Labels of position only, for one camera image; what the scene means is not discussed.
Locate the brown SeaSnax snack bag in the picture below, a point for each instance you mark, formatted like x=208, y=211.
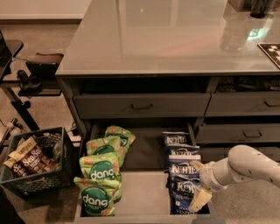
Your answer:
x=41, y=164

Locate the green dang bag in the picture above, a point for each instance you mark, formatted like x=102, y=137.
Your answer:
x=127, y=138
x=106, y=145
x=98, y=195
x=100, y=167

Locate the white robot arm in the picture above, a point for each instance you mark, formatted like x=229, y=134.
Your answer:
x=242, y=164

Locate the black stand with pad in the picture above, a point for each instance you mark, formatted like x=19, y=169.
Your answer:
x=42, y=80

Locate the dark green plastic crate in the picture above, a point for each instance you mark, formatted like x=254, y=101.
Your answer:
x=55, y=143

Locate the blue kettle chip bag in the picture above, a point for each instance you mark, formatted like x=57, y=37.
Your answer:
x=181, y=149
x=181, y=191
x=175, y=137
x=180, y=166

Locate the dark object on counter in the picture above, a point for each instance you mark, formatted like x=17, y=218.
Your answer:
x=260, y=8

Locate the rear green Dang bag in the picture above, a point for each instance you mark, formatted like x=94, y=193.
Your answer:
x=127, y=138

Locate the black side desk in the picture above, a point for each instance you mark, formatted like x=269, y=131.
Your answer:
x=8, y=52

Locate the open grey middle drawer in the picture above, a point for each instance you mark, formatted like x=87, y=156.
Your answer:
x=145, y=199

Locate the black white fiducial tag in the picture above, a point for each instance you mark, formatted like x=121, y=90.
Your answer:
x=272, y=50

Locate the rear blue Kettle chip bag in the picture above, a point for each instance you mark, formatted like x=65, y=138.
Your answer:
x=175, y=137

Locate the grey middle right drawer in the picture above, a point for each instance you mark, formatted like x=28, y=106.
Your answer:
x=238, y=133

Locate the grey bottom right drawer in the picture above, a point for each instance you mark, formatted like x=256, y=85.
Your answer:
x=209, y=154

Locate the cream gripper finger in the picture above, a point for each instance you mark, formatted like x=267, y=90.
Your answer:
x=195, y=206
x=197, y=165

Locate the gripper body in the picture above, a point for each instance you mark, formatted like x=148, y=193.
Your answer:
x=207, y=176

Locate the front blue Kettle chip bag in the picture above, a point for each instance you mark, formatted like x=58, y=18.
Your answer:
x=181, y=191

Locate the grey counter cabinet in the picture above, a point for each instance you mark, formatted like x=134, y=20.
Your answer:
x=168, y=46

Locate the front green Dang bag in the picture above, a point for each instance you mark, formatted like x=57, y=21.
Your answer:
x=98, y=195

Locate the grey top right drawer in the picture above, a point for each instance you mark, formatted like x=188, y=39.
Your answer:
x=244, y=104

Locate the yellow snack packet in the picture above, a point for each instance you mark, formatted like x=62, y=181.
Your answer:
x=20, y=150

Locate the grey top left drawer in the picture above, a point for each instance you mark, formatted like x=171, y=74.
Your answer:
x=90, y=106

